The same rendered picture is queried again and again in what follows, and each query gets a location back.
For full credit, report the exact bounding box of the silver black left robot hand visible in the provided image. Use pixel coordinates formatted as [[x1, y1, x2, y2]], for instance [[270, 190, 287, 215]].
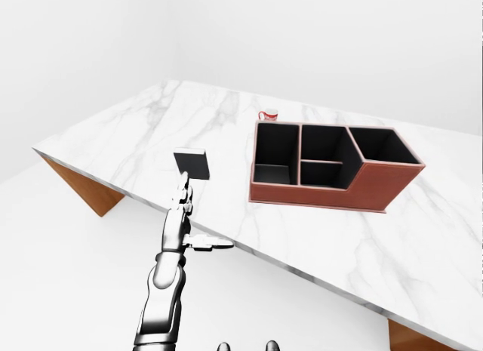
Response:
[[161, 171, 235, 254]]

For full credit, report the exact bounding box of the black book with white pages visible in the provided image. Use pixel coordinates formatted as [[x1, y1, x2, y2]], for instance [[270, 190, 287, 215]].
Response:
[[173, 148, 211, 181]]

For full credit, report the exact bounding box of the red-brown desk caddy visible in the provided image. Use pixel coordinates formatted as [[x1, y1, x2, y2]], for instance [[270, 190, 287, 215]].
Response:
[[248, 120, 427, 214]]

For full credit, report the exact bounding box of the brown wooden table leg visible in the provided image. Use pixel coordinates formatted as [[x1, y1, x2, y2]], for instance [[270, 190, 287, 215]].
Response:
[[40, 155, 127, 218], [387, 318, 455, 351]]

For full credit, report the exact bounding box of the red and white mug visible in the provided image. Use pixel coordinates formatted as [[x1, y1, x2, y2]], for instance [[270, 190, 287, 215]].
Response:
[[257, 107, 280, 123]]

